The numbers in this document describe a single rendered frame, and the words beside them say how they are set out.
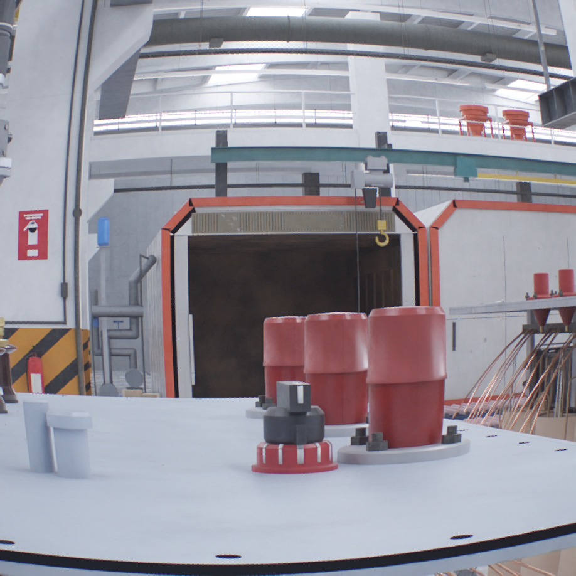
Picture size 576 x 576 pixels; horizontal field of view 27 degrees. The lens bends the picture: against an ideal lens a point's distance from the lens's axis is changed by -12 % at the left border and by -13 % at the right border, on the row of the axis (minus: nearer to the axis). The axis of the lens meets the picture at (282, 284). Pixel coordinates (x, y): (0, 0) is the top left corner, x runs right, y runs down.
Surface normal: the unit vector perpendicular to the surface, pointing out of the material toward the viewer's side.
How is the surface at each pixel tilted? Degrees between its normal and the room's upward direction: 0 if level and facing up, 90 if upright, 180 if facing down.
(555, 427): 90
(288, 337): 89
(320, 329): 89
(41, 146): 90
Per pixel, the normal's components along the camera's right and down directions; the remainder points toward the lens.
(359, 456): -0.71, -0.01
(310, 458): 0.41, -0.07
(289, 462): -0.16, -0.06
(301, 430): 0.14, -0.04
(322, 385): -0.47, -0.01
